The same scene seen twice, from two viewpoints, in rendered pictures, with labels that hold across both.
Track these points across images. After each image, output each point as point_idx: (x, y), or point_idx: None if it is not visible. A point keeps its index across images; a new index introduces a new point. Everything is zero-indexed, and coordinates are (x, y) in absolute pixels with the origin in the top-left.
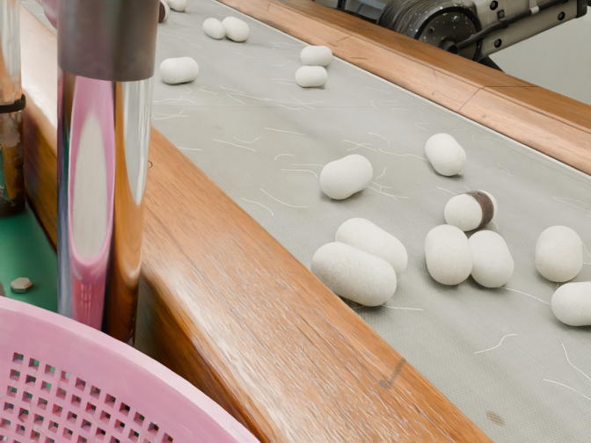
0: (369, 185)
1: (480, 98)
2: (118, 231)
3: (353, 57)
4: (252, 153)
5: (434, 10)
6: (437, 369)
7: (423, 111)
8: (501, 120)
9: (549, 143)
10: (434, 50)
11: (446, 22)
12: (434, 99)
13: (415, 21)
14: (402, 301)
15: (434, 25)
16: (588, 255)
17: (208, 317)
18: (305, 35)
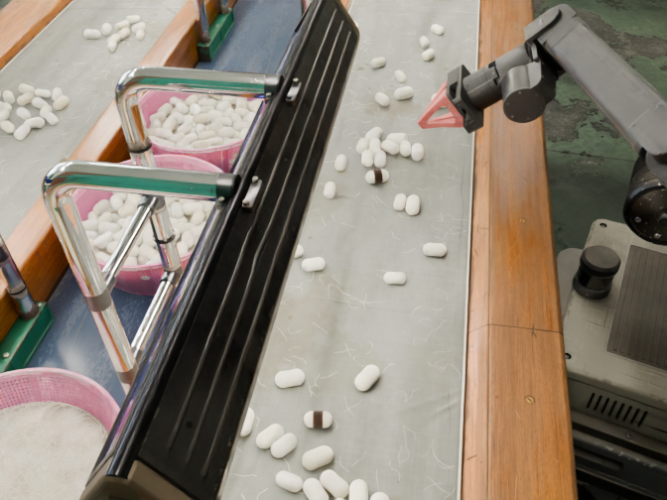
0: (310, 382)
1: (481, 331)
2: None
3: (474, 249)
4: (284, 342)
5: (651, 184)
6: None
7: (445, 324)
8: (473, 355)
9: (471, 387)
10: (538, 261)
11: (664, 196)
12: (469, 314)
13: (635, 187)
14: (239, 444)
15: (650, 195)
16: (352, 464)
17: None
18: (476, 208)
